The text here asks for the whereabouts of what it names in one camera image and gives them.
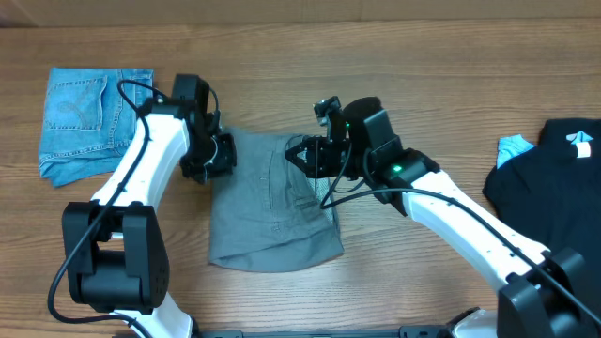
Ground grey cotton shorts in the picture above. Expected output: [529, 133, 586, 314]
[208, 128, 344, 272]

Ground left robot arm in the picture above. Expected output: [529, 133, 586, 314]
[47, 74, 237, 337]

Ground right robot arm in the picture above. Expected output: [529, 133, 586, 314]
[285, 97, 600, 338]

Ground folded blue denim jeans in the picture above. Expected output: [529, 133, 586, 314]
[39, 68, 154, 188]

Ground light blue garment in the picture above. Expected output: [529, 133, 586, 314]
[497, 134, 535, 168]

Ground black shirt with label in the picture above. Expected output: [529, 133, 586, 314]
[483, 118, 600, 283]

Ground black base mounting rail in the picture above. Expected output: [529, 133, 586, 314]
[192, 325, 453, 338]

